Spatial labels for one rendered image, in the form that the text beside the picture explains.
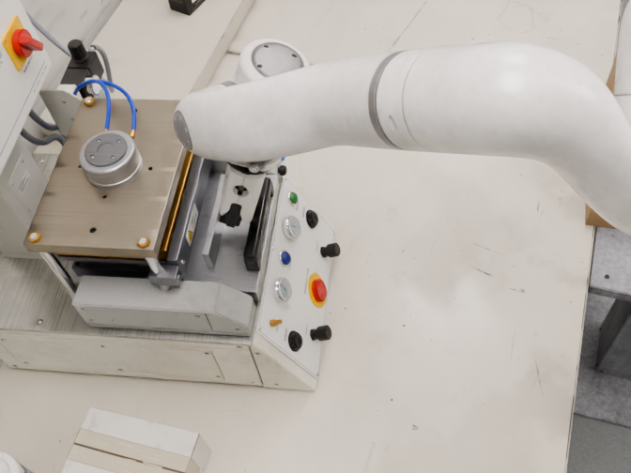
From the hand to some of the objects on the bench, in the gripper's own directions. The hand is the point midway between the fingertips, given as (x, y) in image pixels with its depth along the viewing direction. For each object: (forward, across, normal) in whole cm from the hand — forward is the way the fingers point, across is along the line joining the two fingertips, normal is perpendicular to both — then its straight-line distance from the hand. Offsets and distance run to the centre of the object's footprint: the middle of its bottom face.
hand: (231, 213), depth 105 cm
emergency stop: (+18, 0, +20) cm, 27 cm away
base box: (+29, -2, -5) cm, 30 cm away
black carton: (+30, -78, -19) cm, 86 cm away
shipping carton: (+29, +33, -3) cm, 44 cm away
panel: (+19, 0, +21) cm, 28 cm away
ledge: (+35, -76, -20) cm, 86 cm away
